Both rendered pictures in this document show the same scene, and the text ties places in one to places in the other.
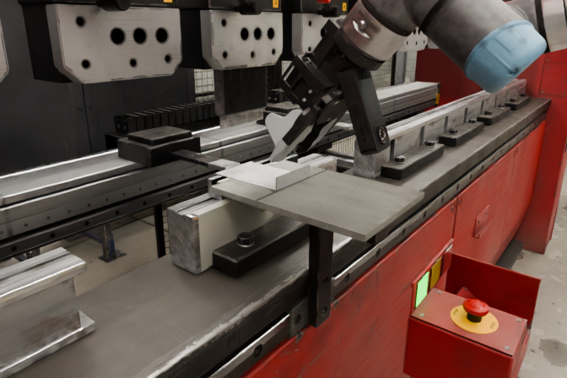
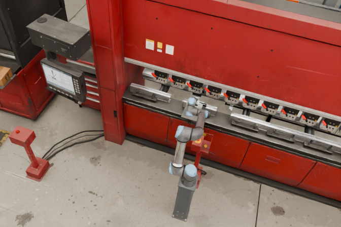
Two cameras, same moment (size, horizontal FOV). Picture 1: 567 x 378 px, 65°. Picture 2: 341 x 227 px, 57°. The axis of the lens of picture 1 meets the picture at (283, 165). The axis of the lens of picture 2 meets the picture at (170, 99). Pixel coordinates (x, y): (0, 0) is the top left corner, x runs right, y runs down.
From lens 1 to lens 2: 3.19 m
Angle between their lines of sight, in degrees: 61
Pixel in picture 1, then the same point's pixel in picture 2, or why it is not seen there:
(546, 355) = (274, 207)
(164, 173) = not seen: hidden behind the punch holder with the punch
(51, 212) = not seen: hidden behind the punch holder
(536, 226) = not seen: outside the picture
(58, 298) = (166, 98)
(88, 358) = (165, 104)
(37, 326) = (164, 99)
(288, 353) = (183, 122)
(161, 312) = (174, 106)
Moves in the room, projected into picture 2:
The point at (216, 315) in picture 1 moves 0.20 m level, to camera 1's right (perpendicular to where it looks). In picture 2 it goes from (175, 111) to (182, 124)
